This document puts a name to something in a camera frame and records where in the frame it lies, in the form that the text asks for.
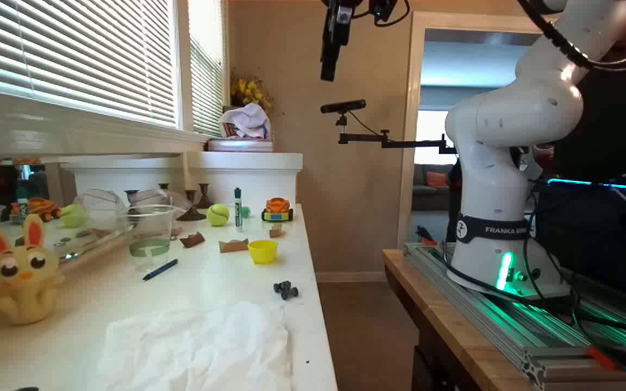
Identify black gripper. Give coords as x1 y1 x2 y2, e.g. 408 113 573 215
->
317 0 365 85

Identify green tennis ball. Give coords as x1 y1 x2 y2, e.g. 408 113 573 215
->
206 201 234 228

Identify dark brown candle holder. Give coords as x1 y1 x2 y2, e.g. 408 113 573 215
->
176 187 209 223
195 179 215 211

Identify yellow flowers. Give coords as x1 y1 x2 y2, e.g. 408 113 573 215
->
230 74 277 110

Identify white window blinds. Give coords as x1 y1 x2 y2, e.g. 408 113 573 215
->
189 38 227 138
0 0 178 131

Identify grey round plate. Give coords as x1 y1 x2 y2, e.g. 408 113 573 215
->
204 136 277 153

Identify orange toy car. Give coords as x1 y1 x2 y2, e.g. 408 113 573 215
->
259 196 296 223

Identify small yellow cup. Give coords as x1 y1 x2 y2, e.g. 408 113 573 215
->
246 236 281 266

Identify small black toy car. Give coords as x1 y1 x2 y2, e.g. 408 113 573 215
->
272 280 303 302

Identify clear glass jar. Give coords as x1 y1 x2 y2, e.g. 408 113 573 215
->
125 201 178 261

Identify black pen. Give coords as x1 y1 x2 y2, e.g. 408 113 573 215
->
142 255 183 282

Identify wooden workbench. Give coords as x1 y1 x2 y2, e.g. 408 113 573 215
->
380 247 539 391

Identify person in black shirt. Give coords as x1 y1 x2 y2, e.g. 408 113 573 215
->
544 0 626 182

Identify white crumpled cloth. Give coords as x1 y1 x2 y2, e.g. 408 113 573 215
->
93 297 299 391

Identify black box with cyan light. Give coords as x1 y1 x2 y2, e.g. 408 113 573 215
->
534 171 626 307

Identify yellow bunny plush toy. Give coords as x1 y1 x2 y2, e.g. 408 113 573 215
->
0 213 66 326

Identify black stereo camera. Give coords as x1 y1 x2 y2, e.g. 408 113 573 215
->
317 98 369 114

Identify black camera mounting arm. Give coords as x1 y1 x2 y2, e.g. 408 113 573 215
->
336 110 462 157

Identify white door frame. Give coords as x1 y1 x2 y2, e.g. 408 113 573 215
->
397 9 549 252

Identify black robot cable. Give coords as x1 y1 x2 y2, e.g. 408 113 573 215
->
517 0 626 74

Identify aluminium extrusion rail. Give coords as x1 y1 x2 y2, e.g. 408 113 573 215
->
403 240 626 386

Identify black base cables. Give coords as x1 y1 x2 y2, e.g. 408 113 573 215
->
447 215 626 343

